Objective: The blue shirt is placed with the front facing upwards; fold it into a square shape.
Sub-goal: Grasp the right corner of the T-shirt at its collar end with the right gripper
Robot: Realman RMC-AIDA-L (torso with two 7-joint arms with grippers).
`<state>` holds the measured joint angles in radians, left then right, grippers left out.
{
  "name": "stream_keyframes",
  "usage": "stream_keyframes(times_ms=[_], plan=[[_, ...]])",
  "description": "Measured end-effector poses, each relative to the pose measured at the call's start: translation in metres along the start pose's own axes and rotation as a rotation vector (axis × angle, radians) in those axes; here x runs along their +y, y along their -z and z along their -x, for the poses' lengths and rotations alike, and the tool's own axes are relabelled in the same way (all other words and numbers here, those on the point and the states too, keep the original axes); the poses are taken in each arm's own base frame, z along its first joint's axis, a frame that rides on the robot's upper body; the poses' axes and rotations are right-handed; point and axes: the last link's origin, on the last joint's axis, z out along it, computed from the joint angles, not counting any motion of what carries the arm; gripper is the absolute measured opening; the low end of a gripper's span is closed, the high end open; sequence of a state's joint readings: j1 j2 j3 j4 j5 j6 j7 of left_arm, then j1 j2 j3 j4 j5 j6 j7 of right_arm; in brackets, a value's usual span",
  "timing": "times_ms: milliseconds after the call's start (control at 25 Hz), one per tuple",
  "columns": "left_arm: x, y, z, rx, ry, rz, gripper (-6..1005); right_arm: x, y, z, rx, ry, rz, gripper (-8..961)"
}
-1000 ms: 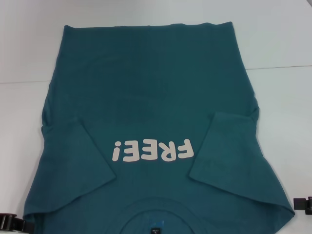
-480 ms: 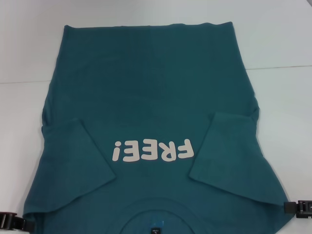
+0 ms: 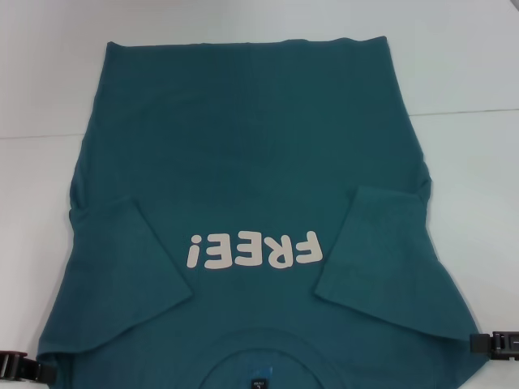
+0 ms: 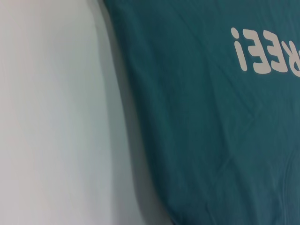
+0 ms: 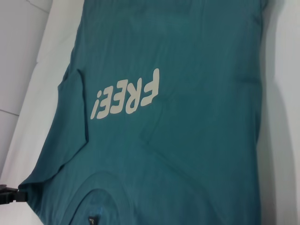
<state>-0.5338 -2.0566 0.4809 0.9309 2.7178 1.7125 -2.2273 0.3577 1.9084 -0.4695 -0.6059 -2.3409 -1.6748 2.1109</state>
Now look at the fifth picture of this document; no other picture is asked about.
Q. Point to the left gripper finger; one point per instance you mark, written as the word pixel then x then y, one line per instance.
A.
pixel 9 190
pixel 9 200

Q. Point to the teal t-shirt with FREE print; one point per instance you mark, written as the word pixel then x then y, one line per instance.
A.
pixel 175 117

